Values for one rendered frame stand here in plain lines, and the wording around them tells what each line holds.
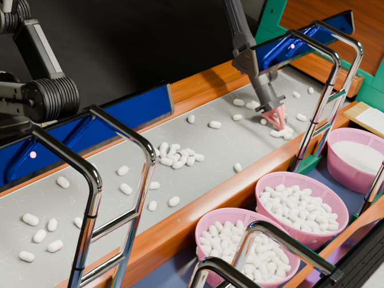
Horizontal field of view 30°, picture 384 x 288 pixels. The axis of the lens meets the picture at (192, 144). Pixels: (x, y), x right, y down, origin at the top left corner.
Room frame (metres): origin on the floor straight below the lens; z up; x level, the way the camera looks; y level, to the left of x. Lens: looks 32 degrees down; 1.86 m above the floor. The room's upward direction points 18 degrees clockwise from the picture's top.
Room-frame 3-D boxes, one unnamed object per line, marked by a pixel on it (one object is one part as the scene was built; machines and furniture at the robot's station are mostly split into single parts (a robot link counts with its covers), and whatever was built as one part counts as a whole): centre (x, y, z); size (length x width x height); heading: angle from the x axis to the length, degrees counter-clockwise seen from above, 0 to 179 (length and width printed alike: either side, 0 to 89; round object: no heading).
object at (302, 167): (1.96, -0.28, 0.90); 0.20 x 0.19 x 0.45; 152
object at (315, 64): (2.42, -0.37, 0.83); 0.30 x 0.06 x 0.07; 62
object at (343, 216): (1.63, -0.34, 0.72); 0.27 x 0.27 x 0.10
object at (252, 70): (2.00, -0.21, 1.08); 0.62 x 0.08 x 0.07; 152
